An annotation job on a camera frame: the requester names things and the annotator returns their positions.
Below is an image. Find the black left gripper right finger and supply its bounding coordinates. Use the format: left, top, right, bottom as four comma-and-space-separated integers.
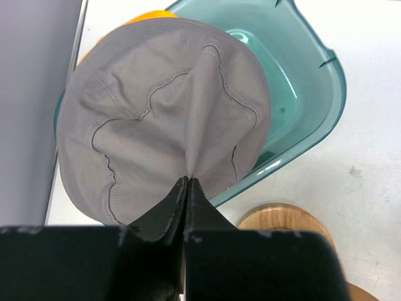
184, 179, 350, 300

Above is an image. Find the wooden mushroom hat stand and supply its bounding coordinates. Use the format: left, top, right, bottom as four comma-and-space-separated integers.
235, 203, 382, 301

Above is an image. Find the yellow bucket hat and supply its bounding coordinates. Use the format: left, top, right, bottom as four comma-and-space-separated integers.
74, 11, 180, 76

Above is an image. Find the teal plastic basin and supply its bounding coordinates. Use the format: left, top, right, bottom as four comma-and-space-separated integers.
53, 0, 348, 208

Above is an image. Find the grey bucket hat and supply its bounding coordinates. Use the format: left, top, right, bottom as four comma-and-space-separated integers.
56, 18, 271, 224

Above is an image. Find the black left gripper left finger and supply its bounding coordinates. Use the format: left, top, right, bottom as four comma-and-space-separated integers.
1, 177, 188, 300

